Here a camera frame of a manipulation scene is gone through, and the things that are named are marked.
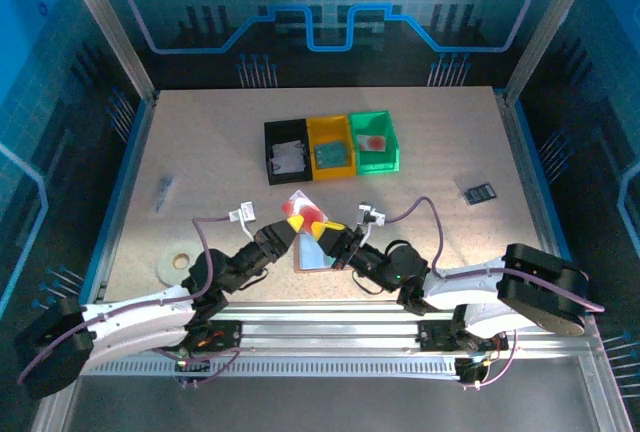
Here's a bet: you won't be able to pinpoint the clear plastic bag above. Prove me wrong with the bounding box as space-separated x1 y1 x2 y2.
152 174 177 213

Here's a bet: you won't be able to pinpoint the red circle cards stack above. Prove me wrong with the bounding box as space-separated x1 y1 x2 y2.
356 134 389 153

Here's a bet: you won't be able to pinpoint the aluminium frame post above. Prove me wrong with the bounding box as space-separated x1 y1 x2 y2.
502 0 604 106
54 0 159 106

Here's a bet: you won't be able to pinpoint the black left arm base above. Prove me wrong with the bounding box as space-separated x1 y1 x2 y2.
179 319 245 353

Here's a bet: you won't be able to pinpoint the black plastic bin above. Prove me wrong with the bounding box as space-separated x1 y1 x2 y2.
264 119 315 187

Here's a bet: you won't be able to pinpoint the white tape roll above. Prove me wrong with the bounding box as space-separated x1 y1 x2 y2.
155 241 200 287

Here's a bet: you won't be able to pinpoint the teal cards stack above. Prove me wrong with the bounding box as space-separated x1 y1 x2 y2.
314 143 350 163

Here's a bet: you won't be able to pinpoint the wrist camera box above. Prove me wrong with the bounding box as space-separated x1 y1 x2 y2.
228 201 257 241
357 203 387 241

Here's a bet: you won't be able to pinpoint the yellow plastic bin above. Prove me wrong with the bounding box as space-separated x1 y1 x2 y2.
306 115 358 183

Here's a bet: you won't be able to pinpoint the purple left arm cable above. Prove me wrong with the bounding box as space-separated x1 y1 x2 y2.
17 215 236 386

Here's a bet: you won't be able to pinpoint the white card red circles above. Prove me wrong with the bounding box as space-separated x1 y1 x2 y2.
281 190 329 227

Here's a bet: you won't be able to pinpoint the aluminium mounting rail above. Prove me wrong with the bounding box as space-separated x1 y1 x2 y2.
199 299 604 353

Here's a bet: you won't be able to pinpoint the green plastic bin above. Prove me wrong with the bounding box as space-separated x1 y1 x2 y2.
348 110 403 177

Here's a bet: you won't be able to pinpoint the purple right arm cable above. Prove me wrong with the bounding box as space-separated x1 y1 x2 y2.
384 196 606 313

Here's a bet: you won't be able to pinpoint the small dark chip card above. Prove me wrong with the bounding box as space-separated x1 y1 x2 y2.
462 182 499 206

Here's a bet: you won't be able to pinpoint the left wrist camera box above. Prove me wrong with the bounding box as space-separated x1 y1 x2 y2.
228 201 257 241

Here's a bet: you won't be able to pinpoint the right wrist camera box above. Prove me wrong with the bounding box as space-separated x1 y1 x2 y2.
357 203 387 241

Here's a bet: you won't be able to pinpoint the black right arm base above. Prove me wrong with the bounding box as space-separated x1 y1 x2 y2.
416 319 509 353

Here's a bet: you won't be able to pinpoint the teal VIP card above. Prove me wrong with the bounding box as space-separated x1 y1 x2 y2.
313 140 350 171

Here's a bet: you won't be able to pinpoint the white slotted cable duct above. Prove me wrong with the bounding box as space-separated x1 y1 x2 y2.
79 355 464 379

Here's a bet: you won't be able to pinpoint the white cards stack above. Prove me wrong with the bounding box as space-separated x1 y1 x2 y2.
270 140 307 175

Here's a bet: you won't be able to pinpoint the aluminium side rail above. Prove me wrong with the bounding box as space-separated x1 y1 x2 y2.
74 94 160 316
494 90 594 316

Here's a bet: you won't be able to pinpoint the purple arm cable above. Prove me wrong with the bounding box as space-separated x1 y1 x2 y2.
384 196 606 313
17 215 236 386

